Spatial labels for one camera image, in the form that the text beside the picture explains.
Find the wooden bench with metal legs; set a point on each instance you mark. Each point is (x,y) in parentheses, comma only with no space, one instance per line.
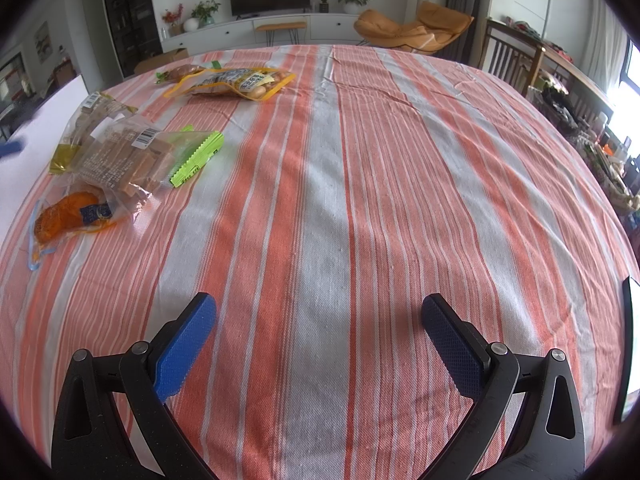
(280,26)

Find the framed wall picture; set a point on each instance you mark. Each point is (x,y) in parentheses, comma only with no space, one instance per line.
(44,42)

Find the green plant in vase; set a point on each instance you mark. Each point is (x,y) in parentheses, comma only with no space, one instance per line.
(205,11)

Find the white round vase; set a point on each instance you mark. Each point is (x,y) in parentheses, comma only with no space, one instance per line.
(191,24)

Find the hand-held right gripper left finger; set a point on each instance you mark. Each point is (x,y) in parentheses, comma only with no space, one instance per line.
(186,345)

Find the yellow-edged clear snack bag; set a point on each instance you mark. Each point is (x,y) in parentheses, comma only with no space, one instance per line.
(230,82)

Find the black framed tablet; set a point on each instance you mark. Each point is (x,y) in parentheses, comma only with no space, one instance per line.
(631,350)

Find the cluttered wooden table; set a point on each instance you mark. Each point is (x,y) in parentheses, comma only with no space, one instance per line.
(585,105)

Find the dark wooden chair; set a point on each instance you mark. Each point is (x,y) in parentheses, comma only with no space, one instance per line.
(505,55)

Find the cardboard box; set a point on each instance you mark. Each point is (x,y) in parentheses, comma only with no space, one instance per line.
(160,59)

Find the orange white striped tablecloth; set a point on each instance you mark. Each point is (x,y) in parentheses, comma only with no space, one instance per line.
(350,210)

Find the small potted green plant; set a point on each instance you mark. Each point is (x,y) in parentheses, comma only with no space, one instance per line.
(323,0)

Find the orange blue-edged snack packet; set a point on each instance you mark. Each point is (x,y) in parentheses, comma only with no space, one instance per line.
(70,216)

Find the small brown green-ended snack packet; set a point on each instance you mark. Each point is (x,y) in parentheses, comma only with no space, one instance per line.
(182,73)

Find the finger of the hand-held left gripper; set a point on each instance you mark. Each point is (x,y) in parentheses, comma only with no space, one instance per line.
(10,150)

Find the clear yellow-bottomed snack bag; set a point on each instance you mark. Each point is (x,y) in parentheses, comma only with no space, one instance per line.
(82,130)

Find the clear bag of brown biscuits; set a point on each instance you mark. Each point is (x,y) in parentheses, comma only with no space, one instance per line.
(130,160)

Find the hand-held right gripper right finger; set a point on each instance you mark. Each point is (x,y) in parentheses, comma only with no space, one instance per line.
(455,347)

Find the dark display cabinet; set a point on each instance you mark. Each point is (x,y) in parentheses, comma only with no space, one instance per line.
(130,15)

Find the orange lounge chair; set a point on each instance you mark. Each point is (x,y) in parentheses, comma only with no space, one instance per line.
(400,27)

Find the red flower arrangement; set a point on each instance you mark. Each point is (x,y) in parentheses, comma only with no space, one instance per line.
(172,15)

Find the white low cabinet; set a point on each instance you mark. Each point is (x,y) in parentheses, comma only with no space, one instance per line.
(330,26)

